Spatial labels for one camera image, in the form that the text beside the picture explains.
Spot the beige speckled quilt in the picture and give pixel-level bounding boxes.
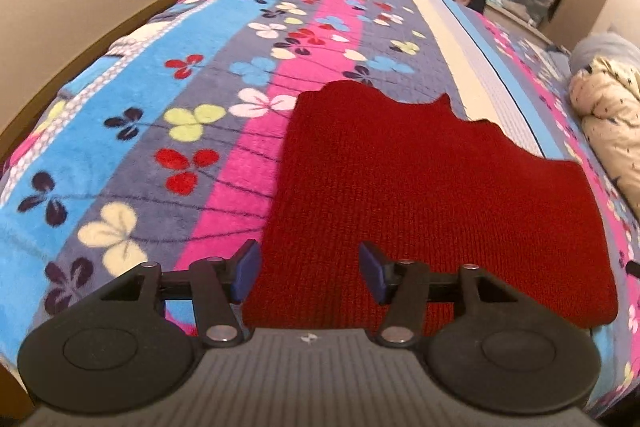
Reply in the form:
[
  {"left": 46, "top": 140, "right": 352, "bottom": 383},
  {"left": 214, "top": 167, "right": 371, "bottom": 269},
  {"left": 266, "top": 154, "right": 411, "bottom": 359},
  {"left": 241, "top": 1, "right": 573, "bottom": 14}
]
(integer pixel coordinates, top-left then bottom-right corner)
[{"left": 570, "top": 57, "right": 640, "bottom": 210}]

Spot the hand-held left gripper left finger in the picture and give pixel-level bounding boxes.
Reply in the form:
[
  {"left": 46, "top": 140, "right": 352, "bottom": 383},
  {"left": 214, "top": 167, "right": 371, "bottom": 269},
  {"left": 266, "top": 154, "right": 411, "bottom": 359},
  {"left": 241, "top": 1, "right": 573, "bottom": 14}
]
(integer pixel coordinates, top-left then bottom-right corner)
[{"left": 92, "top": 239, "right": 263, "bottom": 349}]

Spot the floral fleece blanket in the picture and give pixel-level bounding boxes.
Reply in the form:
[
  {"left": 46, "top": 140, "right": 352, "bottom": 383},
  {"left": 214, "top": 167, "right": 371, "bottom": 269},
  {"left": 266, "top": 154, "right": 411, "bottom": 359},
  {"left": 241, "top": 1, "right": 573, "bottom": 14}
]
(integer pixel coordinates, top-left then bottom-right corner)
[{"left": 0, "top": 0, "right": 640, "bottom": 418}]

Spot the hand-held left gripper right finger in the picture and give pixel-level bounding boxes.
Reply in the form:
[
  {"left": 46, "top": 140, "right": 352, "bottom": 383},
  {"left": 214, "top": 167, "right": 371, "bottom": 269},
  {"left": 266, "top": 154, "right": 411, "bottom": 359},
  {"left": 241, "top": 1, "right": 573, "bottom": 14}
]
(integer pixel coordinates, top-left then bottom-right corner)
[{"left": 358, "top": 241, "right": 526, "bottom": 349}]

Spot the red knit sweater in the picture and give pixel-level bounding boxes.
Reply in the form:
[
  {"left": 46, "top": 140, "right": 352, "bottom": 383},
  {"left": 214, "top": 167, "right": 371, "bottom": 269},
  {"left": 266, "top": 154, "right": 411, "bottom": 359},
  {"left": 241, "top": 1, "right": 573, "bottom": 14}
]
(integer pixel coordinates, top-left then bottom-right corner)
[{"left": 242, "top": 79, "right": 620, "bottom": 330}]

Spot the grey pillow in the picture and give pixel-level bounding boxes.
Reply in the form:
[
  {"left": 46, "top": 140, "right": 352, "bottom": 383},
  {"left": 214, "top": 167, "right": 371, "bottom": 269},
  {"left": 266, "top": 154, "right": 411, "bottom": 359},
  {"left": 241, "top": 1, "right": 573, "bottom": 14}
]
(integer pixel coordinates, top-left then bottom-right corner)
[{"left": 569, "top": 32, "right": 640, "bottom": 74}]

